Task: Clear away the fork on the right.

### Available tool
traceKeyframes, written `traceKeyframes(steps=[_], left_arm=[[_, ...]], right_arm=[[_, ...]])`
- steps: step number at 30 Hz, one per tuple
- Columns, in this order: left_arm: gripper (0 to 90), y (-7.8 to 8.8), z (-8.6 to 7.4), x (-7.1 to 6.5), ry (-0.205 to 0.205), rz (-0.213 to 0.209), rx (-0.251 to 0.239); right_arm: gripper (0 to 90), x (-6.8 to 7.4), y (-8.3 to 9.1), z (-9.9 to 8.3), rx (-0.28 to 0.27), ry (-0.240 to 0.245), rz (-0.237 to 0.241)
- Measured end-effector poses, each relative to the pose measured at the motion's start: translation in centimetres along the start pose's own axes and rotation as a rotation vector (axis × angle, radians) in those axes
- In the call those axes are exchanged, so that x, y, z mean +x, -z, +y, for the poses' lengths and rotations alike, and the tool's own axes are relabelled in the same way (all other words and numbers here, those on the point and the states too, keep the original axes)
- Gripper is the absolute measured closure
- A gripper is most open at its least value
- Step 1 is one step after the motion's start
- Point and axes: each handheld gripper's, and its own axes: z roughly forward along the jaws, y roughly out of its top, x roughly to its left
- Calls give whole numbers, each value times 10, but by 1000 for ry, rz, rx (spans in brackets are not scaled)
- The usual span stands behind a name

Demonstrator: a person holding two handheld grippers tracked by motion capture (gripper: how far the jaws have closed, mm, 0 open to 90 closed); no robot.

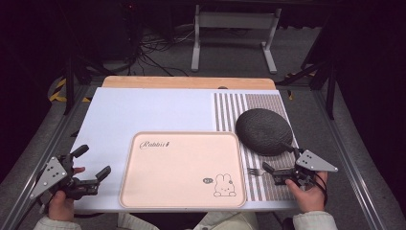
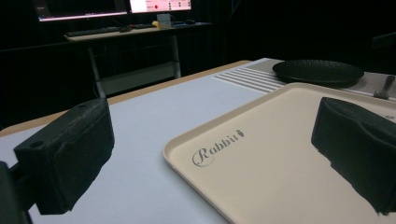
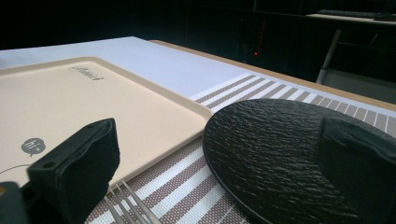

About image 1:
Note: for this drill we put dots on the pink rabbit print tray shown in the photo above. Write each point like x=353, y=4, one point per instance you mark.
x=178, y=172

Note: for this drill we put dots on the black tripod stand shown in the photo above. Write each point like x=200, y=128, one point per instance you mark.
x=71, y=80
x=328, y=80

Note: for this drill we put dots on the white table mat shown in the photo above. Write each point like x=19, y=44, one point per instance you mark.
x=143, y=111

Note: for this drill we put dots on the person's right hand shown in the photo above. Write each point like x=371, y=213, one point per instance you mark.
x=311, y=198

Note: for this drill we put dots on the wooden table board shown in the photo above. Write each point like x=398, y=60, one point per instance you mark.
x=185, y=82

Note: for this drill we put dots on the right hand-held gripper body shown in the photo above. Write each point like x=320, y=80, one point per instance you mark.
x=314, y=163

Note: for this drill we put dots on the person's left hand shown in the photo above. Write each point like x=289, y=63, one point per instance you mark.
x=61, y=207

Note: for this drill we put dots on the grey metal stand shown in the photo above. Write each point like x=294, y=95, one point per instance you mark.
x=234, y=19

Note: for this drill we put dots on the dark grey round woven pad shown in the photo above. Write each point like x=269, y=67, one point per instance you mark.
x=263, y=131

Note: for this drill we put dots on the dark computer tower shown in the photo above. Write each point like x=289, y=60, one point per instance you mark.
x=123, y=28

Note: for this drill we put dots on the grey striped placemat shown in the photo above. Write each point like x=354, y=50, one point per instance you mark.
x=228, y=108

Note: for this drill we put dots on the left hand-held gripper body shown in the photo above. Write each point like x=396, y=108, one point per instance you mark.
x=51, y=175

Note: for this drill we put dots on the small silver fork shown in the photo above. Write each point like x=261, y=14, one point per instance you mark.
x=257, y=172

